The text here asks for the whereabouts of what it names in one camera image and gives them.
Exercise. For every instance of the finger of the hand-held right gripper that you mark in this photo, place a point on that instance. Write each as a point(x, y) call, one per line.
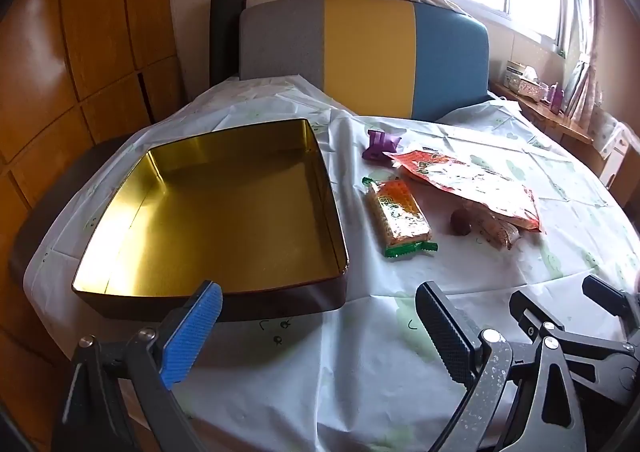
point(530, 314)
point(605, 294)

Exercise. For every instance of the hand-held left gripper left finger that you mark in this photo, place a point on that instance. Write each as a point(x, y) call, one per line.
point(195, 332)

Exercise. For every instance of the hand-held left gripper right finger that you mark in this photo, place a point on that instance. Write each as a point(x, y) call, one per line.
point(445, 332)

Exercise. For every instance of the clear brown pastry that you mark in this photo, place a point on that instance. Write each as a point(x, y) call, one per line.
point(500, 232)

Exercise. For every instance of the brown round snack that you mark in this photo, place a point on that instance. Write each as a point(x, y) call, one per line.
point(461, 223)

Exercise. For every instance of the orange green cracker packet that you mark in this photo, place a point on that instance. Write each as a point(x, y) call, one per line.
point(400, 217)

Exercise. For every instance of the gold lined tin box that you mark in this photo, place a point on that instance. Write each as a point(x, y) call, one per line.
point(210, 202)

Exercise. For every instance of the large red white snack bag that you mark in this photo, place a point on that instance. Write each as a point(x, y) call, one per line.
point(475, 182)

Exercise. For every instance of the purple snack packet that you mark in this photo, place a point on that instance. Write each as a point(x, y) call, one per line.
point(380, 144)

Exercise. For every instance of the white green printed tablecloth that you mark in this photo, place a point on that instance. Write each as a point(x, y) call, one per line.
point(375, 332)

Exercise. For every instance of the white cabinet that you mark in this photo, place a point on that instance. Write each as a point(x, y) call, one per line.
point(622, 172)

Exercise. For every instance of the white dotted cloth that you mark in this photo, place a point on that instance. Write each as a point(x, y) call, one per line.
point(607, 132)

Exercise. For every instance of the wooden side desk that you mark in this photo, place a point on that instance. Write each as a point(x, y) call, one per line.
point(550, 118)

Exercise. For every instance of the purple bottle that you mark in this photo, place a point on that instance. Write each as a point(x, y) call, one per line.
point(556, 99)

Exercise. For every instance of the pink sheer curtain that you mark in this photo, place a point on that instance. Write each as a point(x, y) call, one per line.
point(585, 82)

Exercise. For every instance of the small printed box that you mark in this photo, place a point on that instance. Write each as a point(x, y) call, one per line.
point(515, 68)

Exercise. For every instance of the grey yellow blue chair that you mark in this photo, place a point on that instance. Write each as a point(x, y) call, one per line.
point(370, 52)

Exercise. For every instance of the black rolled mat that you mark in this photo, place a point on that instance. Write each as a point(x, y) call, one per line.
point(222, 42)

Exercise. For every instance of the wooden wardrobe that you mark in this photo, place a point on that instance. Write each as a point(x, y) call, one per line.
point(75, 32)

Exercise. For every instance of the standing picture frame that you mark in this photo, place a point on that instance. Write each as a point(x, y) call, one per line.
point(574, 89)

